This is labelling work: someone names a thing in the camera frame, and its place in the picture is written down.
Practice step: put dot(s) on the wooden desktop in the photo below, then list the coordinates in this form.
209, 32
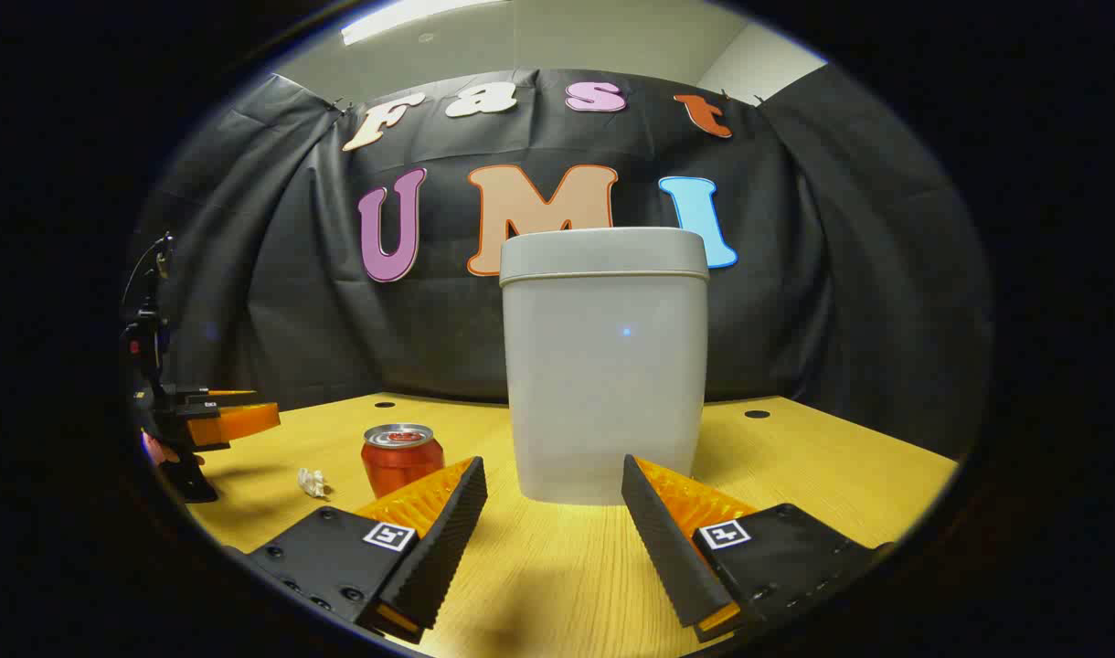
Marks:
557, 567

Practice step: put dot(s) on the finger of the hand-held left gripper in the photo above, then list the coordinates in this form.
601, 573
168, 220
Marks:
219, 397
242, 422

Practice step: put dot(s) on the ceiling light strip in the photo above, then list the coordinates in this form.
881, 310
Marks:
402, 18

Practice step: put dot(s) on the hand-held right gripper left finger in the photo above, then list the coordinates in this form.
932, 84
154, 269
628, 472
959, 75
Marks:
443, 548

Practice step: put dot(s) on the grey desktop garbage bin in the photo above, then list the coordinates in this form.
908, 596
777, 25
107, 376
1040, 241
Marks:
603, 384

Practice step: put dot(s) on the black backdrop cloth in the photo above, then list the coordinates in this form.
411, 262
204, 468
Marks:
320, 320

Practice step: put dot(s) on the white paper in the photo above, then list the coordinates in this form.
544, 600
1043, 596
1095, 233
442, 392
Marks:
313, 482

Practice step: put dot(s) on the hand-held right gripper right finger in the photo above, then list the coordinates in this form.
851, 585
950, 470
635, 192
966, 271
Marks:
667, 548

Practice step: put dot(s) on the red pop can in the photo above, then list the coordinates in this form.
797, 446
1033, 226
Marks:
398, 466

